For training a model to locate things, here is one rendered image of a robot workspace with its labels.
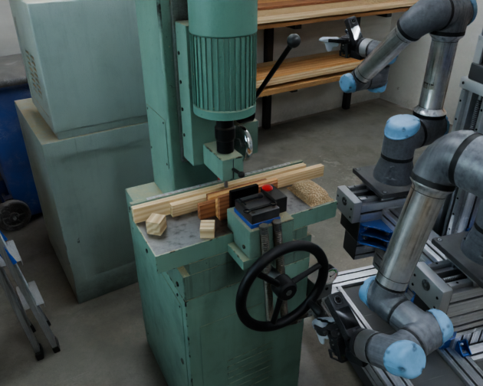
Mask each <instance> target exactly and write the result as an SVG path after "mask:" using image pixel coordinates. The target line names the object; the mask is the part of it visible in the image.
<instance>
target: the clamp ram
mask: <svg viewBox="0 0 483 386"><path fill-rule="evenodd" d="M257 193H258V184H253V185H247V186H245V187H241V188H236V189H232V190H230V191H229V208H232V207H235V199H238V198H243V197H246V196H249V195H254V194H257Z"/></svg>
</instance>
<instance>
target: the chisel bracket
mask: <svg viewBox="0 0 483 386"><path fill-rule="evenodd" d="M203 159H204V164H205V165H206V166H207V167H208V168H209V169H210V170H211V171H212V172H213V173H214V174H215V175H217V176H218V177H219V178H220V179H221V180H222V181H223V182H225V181H228V180H232V179H235V178H239V177H238V174H237V173H235V172H233V171H232V168H236V169H237V170H239V171H240V172H243V155H242V154H240V153H239V152H237V151H236V150H235V149H234V152H232V153H229V154H221V153H218V152H217V143H216V141H214V142H207V143H204V144H203Z"/></svg>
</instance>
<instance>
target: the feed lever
mask: <svg viewBox="0 0 483 386"><path fill-rule="evenodd" d="M300 43H301V38H300V36H299V35H298V34H290V35H289V36H288V38H287V47H286V48H285V49H284V51H283V53H282V54H281V56H280V57H279V58H278V60H277V62H276V63H275V65H274V66H273V67H272V69H271V71H270V72H269V74H268V75H267V76H266V78H265V79H264V81H263V82H262V84H261V86H260V87H259V88H258V90H257V91H256V99H257V98H258V97H259V95H260V94H261V92H262V90H263V89H264V88H265V87H266V85H267V84H268V82H269V80H270V79H271V78H272V77H273V75H274V73H275V72H276V71H277V69H278V68H279V67H280V65H281V63H282V62H283V61H284V59H285V58H286V56H287V55H288V53H289V52H290V51H291V49H292V48H296V47H298V46H299V45H300ZM254 118H255V113H254V114H253V115H251V116H250V117H247V118H244V119H238V120H236V121H237V122H238V123H246V122H251V121H253V120H254Z"/></svg>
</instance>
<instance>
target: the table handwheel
mask: <svg viewBox="0 0 483 386"><path fill-rule="evenodd" d="M295 251H307V252H309V253H311V254H313V255H314V256H315V257H316V259H317V263H316V264H314V265H313V266H312V267H310V268H308V269H307V270H305V271H304V272H302V273H300V274H298V275H296V276H295V277H293V278H290V277H289V276H288V275H287V274H280V273H279V272H278V271H277V270H276V269H275V268H274V267H273V265H272V264H271V271H270V272H269V274H268V275H266V274H264V273H263V272H262V270H263V269H264V268H265V267H266V266H267V265H268V264H270V263H271V262H272V261H274V260H276V259H277V258H279V257H281V256H283V255H285V254H288V253H290V252H295ZM318 269H319V270H318ZM316 270H318V275H317V280H316V283H315V284H314V287H313V289H312V290H311V292H310V294H309V295H308V296H307V298H306V299H305V300H304V301H303V302H302V303H301V304H300V305H299V306H298V307H297V308H296V309H294V310H293V311H292V312H290V313H288V314H287V315H286V316H283V317H281V318H279V319H278V315H279V312H280V309H281V305H282V303H283V301H285V300H289V299H291V298H292V297H293V296H294V295H295V293H296V292H297V284H296V283H298V282H299V281H301V280H302V279H303V278H305V277H306V276H308V275H310V274H312V273H313V272H315V271H316ZM328 273H329V264H328V259H327V256H326V254H325V253H324V251H323V250H322V249H321V248H320V247H319V246H318V245H316V244H315V243H313V242H310V241H307V240H292V241H288V242H285V243H282V244H279V245H277V246H276V247H273V248H272V249H270V250H269V251H267V252H266V253H265V254H263V255H262V256H260V257H259V258H258V259H257V260H256V261H255V262H254V263H253V264H252V265H251V267H250V268H249V269H248V271H247V272H246V274H245V275H244V277H243V278H242V280H241V282H240V285H239V287H238V291H237V294H236V299H235V308H236V312H237V314H238V317H239V319H240V320H241V322H242V323H243V324H244V325H245V326H246V327H248V328H250V329H252V330H255V331H258V332H270V331H274V330H278V329H282V328H284V327H286V326H288V325H290V324H291V323H293V322H295V321H297V320H298V319H299V318H300V317H302V316H303V315H304V314H305V313H306V312H307V311H308V310H309V309H310V307H309V305H308V304H307V301H308V300H309V299H311V300H313V301H314V302H316V301H317V300H318V298H319V297H320V295H321V293H322V292H323V290H324V287H325V285H326V282H327V278H328ZM256 277H258V278H260V279H262V280H264V281H266V282H268V283H270V284H271V290H272V291H273V292H274V294H275V295H276V296H277V297H278V298H277V302H276V304H275V308H274V312H273V315H272V317H271V321H266V322H264V321H258V320H256V319H253V318H252V317H251V316H250V315H249V314H248V310H247V306H246V301H247V296H248V292H249V290H250V288H251V285H252V284H253V282H254V281H255V279H256Z"/></svg>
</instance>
